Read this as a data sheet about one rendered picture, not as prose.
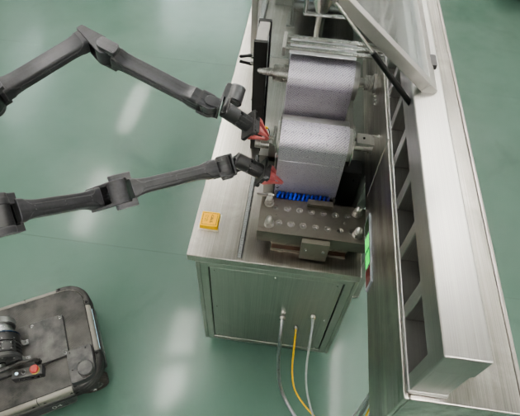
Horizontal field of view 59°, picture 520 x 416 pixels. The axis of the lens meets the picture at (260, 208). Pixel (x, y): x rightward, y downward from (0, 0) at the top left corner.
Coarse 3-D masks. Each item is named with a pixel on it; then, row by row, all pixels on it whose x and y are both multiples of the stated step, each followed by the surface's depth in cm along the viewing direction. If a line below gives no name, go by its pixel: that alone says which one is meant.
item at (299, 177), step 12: (288, 168) 166; (300, 168) 165; (312, 168) 164; (324, 168) 163; (336, 168) 163; (276, 180) 172; (288, 180) 171; (300, 180) 170; (312, 180) 169; (324, 180) 168; (336, 180) 167; (300, 192) 176; (312, 192) 175; (324, 192) 174; (336, 192) 173
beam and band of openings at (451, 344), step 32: (416, 96) 116; (416, 128) 109; (448, 128) 109; (416, 160) 106; (448, 160) 103; (416, 192) 103; (448, 192) 97; (416, 224) 100; (448, 224) 92; (416, 256) 108; (448, 256) 87; (416, 288) 95; (448, 288) 83; (416, 320) 100; (448, 320) 79; (480, 320) 80; (416, 352) 96; (448, 352) 76; (480, 352) 76; (416, 384) 88; (448, 384) 86
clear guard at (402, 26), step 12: (360, 0) 109; (372, 0) 115; (384, 0) 121; (396, 0) 129; (408, 0) 137; (372, 12) 111; (384, 12) 117; (396, 12) 124; (408, 12) 132; (384, 24) 114; (396, 24) 120; (408, 24) 127; (396, 36) 116; (408, 36) 123; (408, 48) 118; (420, 48) 126; (420, 60) 121
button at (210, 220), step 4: (204, 212) 182; (208, 212) 182; (212, 212) 182; (204, 216) 180; (208, 216) 180; (212, 216) 181; (216, 216) 181; (204, 220) 179; (208, 220) 179; (212, 220) 179; (216, 220) 179; (200, 224) 178; (204, 224) 178; (208, 224) 178; (212, 224) 178; (216, 224) 179; (204, 228) 179; (208, 228) 179; (212, 228) 179; (216, 228) 178
